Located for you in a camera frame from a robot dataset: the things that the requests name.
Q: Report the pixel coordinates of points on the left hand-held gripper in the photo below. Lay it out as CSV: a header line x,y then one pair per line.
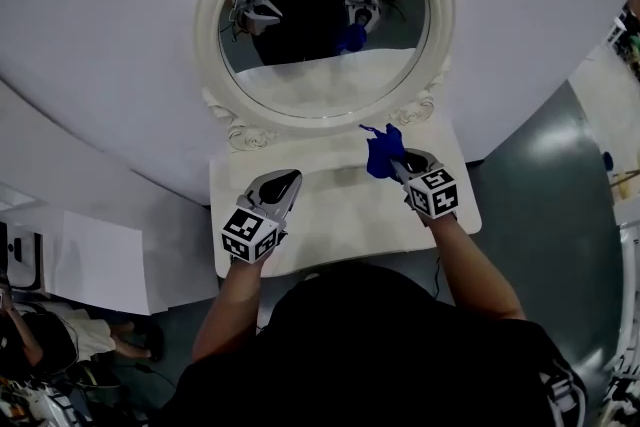
x,y
250,235

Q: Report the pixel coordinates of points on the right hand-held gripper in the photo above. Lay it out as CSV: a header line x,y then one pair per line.
x,y
435,195

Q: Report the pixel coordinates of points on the blue cloth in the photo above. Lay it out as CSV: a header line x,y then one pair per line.
x,y
382,155

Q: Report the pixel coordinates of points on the person's right forearm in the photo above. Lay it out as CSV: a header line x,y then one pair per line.
x,y
470,265

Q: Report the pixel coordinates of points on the person's left forearm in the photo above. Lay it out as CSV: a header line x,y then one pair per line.
x,y
225,310

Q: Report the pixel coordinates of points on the white dressing table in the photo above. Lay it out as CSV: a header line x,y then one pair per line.
x,y
350,225

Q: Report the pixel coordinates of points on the white ornate oval mirror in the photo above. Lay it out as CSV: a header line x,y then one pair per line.
x,y
320,85

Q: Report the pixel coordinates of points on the white cabinet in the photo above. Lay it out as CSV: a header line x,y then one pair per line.
x,y
100,260

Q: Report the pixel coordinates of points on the person's black shirt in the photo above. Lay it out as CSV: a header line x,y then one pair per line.
x,y
375,355

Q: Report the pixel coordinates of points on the small blue object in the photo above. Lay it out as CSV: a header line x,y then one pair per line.
x,y
608,161

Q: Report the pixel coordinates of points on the white machine with black trim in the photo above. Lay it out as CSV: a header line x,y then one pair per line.
x,y
27,265

